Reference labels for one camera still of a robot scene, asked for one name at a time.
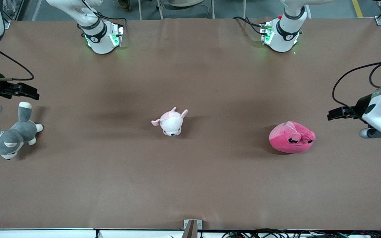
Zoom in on pink round plush toy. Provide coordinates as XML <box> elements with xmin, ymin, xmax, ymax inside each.
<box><xmin>269</xmin><ymin>121</ymin><xmax>316</xmax><ymax>154</ymax></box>

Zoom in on grey husky plush toy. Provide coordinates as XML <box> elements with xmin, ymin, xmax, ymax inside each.
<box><xmin>0</xmin><ymin>101</ymin><xmax>44</xmax><ymax>161</ymax></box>

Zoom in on light pink plush animal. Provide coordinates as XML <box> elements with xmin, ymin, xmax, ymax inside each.
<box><xmin>151</xmin><ymin>107</ymin><xmax>188</xmax><ymax>137</ymax></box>

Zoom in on beige round stool base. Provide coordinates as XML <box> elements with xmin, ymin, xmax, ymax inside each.
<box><xmin>167</xmin><ymin>0</ymin><xmax>206</xmax><ymax>8</ymax></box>

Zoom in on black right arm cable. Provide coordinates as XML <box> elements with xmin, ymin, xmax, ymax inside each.
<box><xmin>0</xmin><ymin>47</ymin><xmax>35</xmax><ymax>82</ymax></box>

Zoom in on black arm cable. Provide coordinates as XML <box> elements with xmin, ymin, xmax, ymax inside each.
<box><xmin>332</xmin><ymin>61</ymin><xmax>381</xmax><ymax>108</ymax></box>
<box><xmin>0</xmin><ymin>47</ymin><xmax>35</xmax><ymax>82</ymax></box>

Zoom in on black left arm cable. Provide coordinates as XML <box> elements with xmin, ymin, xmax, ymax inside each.
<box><xmin>332</xmin><ymin>61</ymin><xmax>381</xmax><ymax>108</ymax></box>

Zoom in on black right base cable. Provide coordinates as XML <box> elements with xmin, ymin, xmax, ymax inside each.
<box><xmin>96</xmin><ymin>13</ymin><xmax>127</xmax><ymax>25</ymax></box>

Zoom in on black base cable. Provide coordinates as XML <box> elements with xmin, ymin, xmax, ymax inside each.
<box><xmin>96</xmin><ymin>13</ymin><xmax>127</xmax><ymax>25</ymax></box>
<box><xmin>233</xmin><ymin>16</ymin><xmax>264</xmax><ymax>36</ymax></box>

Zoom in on black left base cable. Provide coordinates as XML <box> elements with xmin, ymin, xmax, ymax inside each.
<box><xmin>233</xmin><ymin>16</ymin><xmax>264</xmax><ymax>36</ymax></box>

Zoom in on black cable bundle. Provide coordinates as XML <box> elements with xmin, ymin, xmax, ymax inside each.
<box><xmin>222</xmin><ymin>229</ymin><xmax>381</xmax><ymax>238</ymax></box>

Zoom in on white table edge rail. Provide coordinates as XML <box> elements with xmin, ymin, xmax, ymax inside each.
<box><xmin>0</xmin><ymin>228</ymin><xmax>231</xmax><ymax>238</ymax></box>

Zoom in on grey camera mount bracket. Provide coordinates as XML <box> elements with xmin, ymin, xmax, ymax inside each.
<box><xmin>183</xmin><ymin>219</ymin><xmax>202</xmax><ymax>238</ymax></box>

